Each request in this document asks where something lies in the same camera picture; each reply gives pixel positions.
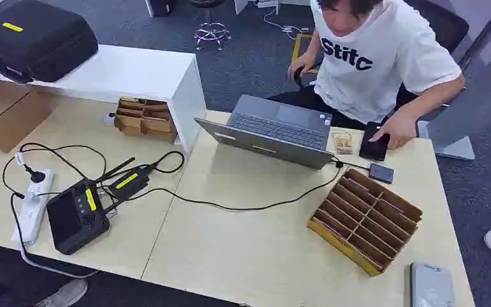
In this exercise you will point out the person's left hand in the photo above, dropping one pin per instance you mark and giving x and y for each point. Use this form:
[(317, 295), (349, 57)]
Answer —
[(398, 129)]

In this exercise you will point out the person's right hand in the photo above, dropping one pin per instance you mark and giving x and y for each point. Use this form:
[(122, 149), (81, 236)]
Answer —
[(301, 63)]

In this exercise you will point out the black smartphone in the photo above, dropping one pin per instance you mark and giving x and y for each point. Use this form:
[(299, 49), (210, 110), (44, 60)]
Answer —
[(372, 149)]

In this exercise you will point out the small dark hard drive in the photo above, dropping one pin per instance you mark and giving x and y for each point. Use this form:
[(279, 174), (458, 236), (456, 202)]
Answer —
[(381, 173)]

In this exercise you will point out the person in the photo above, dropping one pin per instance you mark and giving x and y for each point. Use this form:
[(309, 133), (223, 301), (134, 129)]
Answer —
[(376, 84)]

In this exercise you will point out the grey partition base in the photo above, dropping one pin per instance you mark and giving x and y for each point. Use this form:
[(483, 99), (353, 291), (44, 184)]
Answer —
[(453, 146)]

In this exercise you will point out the grey laptop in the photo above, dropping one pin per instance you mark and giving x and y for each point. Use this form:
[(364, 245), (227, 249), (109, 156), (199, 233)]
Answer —
[(270, 131)]

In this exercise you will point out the chrome stool base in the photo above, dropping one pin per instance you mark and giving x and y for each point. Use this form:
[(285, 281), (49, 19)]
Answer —
[(212, 33)]

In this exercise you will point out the wooden card box with dividers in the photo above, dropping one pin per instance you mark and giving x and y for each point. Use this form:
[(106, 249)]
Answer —
[(366, 222)]

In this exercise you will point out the black office chair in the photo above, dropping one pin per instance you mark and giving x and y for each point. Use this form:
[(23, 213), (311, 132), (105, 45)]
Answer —
[(444, 23)]

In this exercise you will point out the grey flat device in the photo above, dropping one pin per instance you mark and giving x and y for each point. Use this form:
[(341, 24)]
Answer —
[(431, 288)]

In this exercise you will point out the small wooden compartment box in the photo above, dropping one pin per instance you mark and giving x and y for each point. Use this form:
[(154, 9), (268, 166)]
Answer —
[(145, 120)]

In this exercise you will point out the white desk shelf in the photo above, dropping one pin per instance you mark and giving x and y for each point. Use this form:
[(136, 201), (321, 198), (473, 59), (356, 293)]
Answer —
[(135, 74)]

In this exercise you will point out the black radio module with antenna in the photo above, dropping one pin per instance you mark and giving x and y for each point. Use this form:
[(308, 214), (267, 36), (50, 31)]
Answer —
[(128, 184)]

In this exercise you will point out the black carrying case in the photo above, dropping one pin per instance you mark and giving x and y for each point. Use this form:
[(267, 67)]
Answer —
[(37, 40)]

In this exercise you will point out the black controller with screen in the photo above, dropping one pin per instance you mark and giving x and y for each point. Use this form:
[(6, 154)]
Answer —
[(77, 220)]

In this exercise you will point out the black power plug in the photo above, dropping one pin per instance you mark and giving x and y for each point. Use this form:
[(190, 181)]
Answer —
[(37, 176)]

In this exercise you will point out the brown cardboard box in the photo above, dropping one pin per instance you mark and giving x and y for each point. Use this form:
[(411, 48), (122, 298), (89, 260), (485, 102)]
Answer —
[(12, 118)]

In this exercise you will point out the white power strip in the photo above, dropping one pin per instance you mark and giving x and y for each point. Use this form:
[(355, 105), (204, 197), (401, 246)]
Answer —
[(31, 212)]

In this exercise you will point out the grey shoe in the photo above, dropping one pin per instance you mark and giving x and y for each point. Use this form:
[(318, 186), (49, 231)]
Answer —
[(65, 294)]

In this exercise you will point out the yellow frame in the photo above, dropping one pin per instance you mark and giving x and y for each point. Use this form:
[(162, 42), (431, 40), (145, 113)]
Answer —
[(296, 46)]

